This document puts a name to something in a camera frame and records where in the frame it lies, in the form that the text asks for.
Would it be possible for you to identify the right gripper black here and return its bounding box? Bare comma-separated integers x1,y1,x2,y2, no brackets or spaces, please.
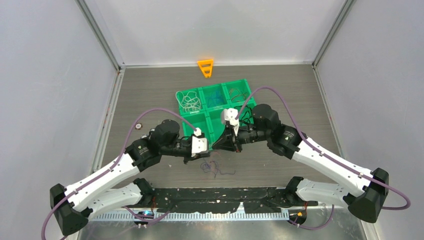
212,122,271,153

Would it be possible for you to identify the coloured cable bundle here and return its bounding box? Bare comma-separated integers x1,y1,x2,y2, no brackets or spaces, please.
200,159,237,180

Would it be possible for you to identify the white cable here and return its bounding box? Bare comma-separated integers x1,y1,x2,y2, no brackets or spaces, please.
175,91,203,113

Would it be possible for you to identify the blue cable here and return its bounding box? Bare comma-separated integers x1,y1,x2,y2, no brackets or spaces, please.
206,89,226,106

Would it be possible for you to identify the red cable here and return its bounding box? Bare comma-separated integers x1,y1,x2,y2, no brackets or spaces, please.
229,86,249,103

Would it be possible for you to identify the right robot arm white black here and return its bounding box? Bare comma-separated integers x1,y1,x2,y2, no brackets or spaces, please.
212,104,389,223

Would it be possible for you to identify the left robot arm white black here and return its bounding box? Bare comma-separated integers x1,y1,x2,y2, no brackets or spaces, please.
49,119,210,236

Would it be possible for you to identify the green plastic bin tray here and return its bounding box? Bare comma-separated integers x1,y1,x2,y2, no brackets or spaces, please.
175,79,257,144

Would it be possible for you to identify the orange triangular plastic piece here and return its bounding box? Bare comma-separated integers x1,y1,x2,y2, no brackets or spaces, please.
197,59,214,78

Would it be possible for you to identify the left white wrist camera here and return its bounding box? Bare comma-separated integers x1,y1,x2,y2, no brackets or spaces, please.
191,127,209,157

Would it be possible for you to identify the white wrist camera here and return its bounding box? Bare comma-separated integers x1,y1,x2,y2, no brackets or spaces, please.
191,127,209,157
220,108,240,136

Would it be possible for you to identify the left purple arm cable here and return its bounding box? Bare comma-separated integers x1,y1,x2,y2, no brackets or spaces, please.
40,107,200,240

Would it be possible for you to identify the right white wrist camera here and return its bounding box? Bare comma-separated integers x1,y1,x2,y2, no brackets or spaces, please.
220,108,240,136

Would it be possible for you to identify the perforated metal rail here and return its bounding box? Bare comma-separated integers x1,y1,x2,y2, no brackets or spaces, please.
93,209,289,222

